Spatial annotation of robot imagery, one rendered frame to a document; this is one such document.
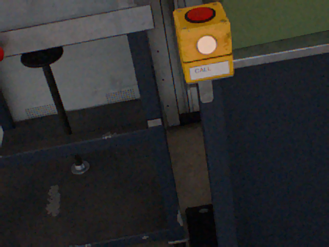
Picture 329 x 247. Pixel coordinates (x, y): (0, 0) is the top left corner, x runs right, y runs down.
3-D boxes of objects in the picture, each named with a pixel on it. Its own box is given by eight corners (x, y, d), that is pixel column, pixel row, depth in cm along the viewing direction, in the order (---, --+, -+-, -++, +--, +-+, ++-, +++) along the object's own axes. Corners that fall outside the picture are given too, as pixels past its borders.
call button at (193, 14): (215, 24, 83) (214, 15, 82) (190, 29, 83) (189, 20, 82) (211, 13, 87) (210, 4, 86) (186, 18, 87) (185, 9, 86)
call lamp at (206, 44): (219, 56, 83) (217, 37, 81) (198, 60, 83) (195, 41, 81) (218, 51, 84) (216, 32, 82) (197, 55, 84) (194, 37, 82)
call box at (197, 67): (234, 77, 87) (230, 21, 81) (186, 86, 87) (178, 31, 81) (225, 52, 94) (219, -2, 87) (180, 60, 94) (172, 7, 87)
